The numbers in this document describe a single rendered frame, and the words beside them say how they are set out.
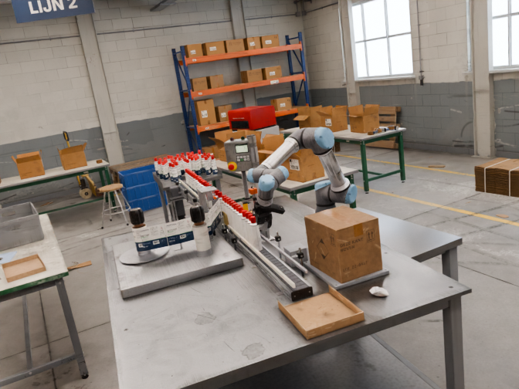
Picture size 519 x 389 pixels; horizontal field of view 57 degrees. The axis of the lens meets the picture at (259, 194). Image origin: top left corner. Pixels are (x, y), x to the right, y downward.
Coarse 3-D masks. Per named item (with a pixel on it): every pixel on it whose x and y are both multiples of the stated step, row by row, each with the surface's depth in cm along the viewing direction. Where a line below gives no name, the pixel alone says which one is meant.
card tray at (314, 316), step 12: (312, 300) 218; (324, 300) 216; (336, 300) 215; (348, 300) 206; (288, 312) 204; (300, 312) 209; (312, 312) 208; (324, 312) 207; (336, 312) 205; (348, 312) 204; (360, 312) 198; (300, 324) 193; (312, 324) 198; (324, 324) 190; (336, 324) 192; (348, 324) 194; (312, 336) 189
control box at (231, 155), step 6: (228, 144) 292; (234, 144) 291; (228, 150) 293; (234, 150) 292; (228, 156) 294; (234, 156) 293; (228, 162) 295; (234, 162) 294; (240, 162) 293; (246, 162) 292; (252, 162) 291; (228, 168) 297; (234, 168) 295; (240, 168) 294; (246, 168) 293
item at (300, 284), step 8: (232, 232) 312; (240, 240) 295; (248, 248) 281; (264, 248) 277; (256, 256) 266; (272, 256) 263; (264, 264) 255; (280, 264) 251; (288, 272) 240; (296, 280) 230; (296, 288) 222; (304, 288) 221
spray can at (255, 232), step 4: (252, 216) 270; (252, 220) 269; (252, 224) 269; (252, 228) 269; (256, 228) 269; (252, 232) 270; (256, 232) 270; (252, 236) 271; (256, 236) 270; (252, 240) 273; (256, 240) 271; (260, 240) 272; (256, 244) 271; (260, 244) 272; (256, 248) 272; (260, 248) 273
